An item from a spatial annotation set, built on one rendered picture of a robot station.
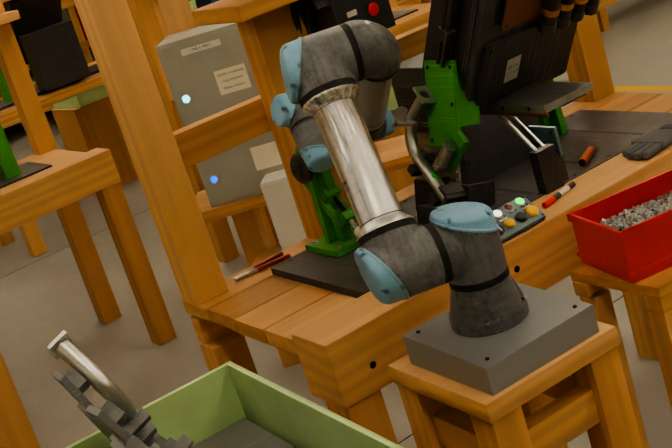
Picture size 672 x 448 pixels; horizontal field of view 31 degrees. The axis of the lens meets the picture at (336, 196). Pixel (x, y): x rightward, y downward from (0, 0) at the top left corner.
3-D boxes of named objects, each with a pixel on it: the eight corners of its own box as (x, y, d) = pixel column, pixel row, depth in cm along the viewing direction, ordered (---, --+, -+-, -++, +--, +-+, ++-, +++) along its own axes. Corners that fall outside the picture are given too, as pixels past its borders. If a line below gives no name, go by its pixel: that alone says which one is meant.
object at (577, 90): (595, 93, 284) (592, 81, 283) (546, 118, 277) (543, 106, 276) (489, 92, 317) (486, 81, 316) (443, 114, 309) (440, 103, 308)
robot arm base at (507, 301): (545, 306, 226) (533, 259, 223) (488, 343, 219) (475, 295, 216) (491, 293, 239) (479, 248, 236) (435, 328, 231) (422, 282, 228)
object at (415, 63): (547, 149, 323) (515, 28, 314) (462, 193, 309) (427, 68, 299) (502, 146, 338) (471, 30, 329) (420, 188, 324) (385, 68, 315)
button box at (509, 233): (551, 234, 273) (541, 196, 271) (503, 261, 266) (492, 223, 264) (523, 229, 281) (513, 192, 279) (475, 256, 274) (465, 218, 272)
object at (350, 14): (397, 25, 306) (381, -33, 301) (344, 47, 298) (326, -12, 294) (370, 26, 316) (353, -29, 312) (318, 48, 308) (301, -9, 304)
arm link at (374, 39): (396, -7, 231) (378, 103, 276) (343, 11, 229) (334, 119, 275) (420, 43, 227) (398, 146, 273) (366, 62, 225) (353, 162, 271)
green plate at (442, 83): (484, 144, 290) (480, 57, 287) (457, 149, 286) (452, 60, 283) (455, 142, 299) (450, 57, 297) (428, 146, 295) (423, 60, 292)
